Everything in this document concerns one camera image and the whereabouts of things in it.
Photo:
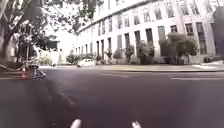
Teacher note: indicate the large pale building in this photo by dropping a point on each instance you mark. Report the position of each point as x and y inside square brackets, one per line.
[150, 23]

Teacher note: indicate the robot's own part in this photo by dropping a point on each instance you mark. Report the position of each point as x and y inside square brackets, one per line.
[136, 125]
[76, 124]

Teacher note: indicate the pale pavement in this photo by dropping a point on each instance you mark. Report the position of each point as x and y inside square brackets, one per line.
[150, 68]

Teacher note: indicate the grey asphalt road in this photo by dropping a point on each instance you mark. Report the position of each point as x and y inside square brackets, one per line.
[116, 100]

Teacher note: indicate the row of bushes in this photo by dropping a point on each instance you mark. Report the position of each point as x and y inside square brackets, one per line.
[145, 51]

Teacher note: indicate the large tree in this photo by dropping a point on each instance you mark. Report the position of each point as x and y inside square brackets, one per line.
[5, 43]

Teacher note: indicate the orange traffic cone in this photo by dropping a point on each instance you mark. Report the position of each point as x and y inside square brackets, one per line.
[23, 74]

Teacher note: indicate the white car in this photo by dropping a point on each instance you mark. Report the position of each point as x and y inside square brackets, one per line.
[86, 62]

